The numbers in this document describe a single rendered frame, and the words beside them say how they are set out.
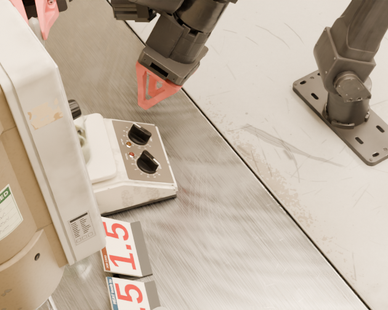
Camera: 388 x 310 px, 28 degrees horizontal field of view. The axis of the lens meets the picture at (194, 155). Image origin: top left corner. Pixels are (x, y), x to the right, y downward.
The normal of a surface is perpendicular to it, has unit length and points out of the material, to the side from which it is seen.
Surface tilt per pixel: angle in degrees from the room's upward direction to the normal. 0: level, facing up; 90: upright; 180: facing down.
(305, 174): 0
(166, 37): 70
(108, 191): 90
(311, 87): 0
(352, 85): 90
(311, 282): 0
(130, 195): 90
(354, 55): 89
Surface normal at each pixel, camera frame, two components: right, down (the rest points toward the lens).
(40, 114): 0.51, 0.65
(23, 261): 0.75, 0.48
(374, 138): -0.07, -0.63
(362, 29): 0.12, 0.67
